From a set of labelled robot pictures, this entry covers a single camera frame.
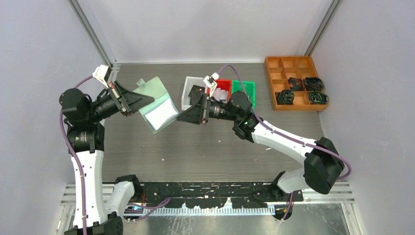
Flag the rolled dark sock lower left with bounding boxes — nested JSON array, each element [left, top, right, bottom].
[[276, 90, 295, 105]]

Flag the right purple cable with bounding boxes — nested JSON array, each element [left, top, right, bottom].
[[216, 64, 353, 222]]

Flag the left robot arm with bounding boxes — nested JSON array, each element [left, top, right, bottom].
[[59, 82, 154, 235]]

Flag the white plastic bin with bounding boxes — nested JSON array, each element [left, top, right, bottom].
[[181, 76, 207, 111]]

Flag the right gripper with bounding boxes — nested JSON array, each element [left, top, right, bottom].
[[177, 93, 240, 125]]

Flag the rolled dark sock lower right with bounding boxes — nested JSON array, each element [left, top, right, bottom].
[[308, 91, 328, 105]]

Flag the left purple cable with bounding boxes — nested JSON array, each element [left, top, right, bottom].
[[59, 75, 170, 235]]

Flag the red plastic bin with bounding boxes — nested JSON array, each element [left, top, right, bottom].
[[206, 79, 232, 101]]

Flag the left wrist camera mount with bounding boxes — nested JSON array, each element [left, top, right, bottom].
[[92, 65, 112, 89]]

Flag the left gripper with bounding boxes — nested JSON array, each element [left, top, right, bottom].
[[87, 80, 154, 122]]

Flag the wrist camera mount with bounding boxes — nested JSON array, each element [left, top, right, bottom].
[[92, 65, 112, 89], [203, 72, 220, 97]]

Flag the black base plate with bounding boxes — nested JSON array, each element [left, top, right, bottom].
[[127, 182, 304, 209]]

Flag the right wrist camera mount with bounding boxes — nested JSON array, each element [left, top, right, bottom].
[[203, 72, 220, 97]]

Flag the green plastic bin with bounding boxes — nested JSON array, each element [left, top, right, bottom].
[[231, 80, 256, 109]]

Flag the rolled dark sock upper right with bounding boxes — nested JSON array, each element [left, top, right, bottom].
[[303, 77, 324, 91]]

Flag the orange wooden compartment tray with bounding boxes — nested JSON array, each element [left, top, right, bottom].
[[264, 56, 328, 111]]

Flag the silver cards in red bin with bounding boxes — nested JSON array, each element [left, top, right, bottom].
[[211, 88, 229, 103]]

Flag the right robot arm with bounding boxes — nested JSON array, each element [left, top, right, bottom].
[[177, 91, 345, 201]]

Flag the rolled dark sock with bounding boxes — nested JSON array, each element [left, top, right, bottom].
[[276, 90, 295, 105], [288, 77, 305, 92], [303, 77, 324, 91], [308, 91, 328, 105]]

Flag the rolled dark sock upper left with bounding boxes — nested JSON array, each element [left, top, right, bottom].
[[288, 77, 305, 92]]

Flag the black card in white bin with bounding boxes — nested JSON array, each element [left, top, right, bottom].
[[188, 85, 205, 106]]

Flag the purple cable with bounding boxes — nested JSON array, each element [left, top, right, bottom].
[[59, 75, 170, 235], [216, 64, 353, 222]]

